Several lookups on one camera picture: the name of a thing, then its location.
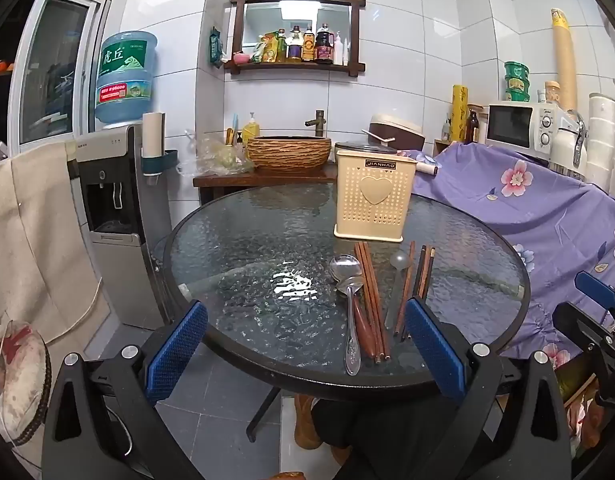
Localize yellow green packets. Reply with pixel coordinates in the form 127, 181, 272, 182
250, 30, 288, 64

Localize plastic-covered round stool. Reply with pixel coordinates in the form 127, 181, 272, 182
0, 320, 53, 448

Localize purple floral cloth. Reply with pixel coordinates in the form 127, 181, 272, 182
402, 142, 615, 366

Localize brown glass bottle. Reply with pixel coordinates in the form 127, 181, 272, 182
466, 105, 483, 143

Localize clear plastic spoon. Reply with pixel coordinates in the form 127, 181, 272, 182
384, 251, 414, 331

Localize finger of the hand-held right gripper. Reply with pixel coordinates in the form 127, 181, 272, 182
552, 301, 615, 356
575, 271, 615, 333

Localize tall stack of paper cups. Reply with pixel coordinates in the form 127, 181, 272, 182
550, 8, 578, 111

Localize wooden-framed mirror shelf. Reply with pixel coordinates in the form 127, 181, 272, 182
223, 0, 367, 78

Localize blue water jug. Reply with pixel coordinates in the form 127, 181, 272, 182
94, 30, 159, 128

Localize yellow soap bottle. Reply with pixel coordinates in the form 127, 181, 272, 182
242, 112, 260, 148

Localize brown boot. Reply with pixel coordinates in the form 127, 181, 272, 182
293, 394, 324, 451

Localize white microwave oven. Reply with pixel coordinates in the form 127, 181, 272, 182
485, 101, 568, 156

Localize all-metal spoon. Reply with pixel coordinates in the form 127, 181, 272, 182
336, 276, 364, 377

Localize brown woven-pattern basin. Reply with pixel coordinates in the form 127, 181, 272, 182
246, 135, 333, 173

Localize round glass table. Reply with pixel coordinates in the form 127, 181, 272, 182
162, 182, 532, 443

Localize green hanging packet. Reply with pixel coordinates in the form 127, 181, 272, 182
208, 27, 224, 68

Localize stack of green bowls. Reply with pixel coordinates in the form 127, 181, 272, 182
504, 61, 531, 102

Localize grey water dispenser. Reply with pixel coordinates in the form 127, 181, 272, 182
74, 122, 173, 331

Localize beige cloth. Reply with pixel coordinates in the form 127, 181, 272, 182
0, 141, 113, 346

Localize yellow wrap roll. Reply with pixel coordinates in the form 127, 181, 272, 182
451, 85, 469, 143

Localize white cup tube with holder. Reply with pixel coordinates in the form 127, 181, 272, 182
140, 111, 180, 181

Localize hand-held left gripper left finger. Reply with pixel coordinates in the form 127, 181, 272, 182
41, 300, 210, 480

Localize dark wooden counter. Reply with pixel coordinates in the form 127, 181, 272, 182
193, 162, 338, 206

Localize dark soy sauce bottle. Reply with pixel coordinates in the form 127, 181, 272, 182
315, 22, 335, 64

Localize brown and cream rice cooker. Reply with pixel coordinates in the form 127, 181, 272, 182
361, 114, 427, 153

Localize white-framed window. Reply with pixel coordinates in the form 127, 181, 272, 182
7, 0, 113, 148

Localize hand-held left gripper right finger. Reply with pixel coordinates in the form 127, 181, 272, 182
403, 296, 573, 480

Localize cream perforated utensil holder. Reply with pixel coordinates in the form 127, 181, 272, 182
333, 149, 418, 241

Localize stacks of white bowls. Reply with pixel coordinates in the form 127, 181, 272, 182
585, 60, 615, 206

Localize clear plastic bag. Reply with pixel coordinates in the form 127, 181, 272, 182
180, 130, 255, 177

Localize bronze faucet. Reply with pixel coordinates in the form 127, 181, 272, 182
305, 109, 328, 137

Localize white thermos jug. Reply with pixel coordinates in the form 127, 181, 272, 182
548, 110, 588, 181

